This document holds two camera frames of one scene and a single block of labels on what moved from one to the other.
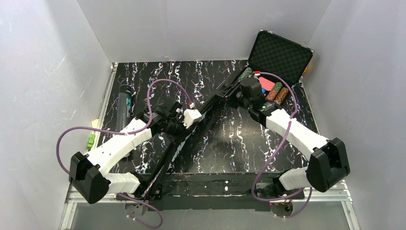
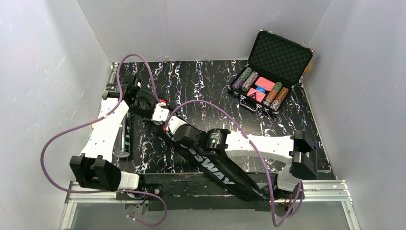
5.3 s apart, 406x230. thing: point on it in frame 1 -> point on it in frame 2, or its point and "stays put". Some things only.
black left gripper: [177, 127] -> [126, 89]
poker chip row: [247, 71] stays put
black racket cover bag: [151, 189] -> [216, 165]
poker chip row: [272, 94] stays put
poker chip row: [281, 96] stays put
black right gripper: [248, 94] -> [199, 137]
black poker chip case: [279, 64] stays put
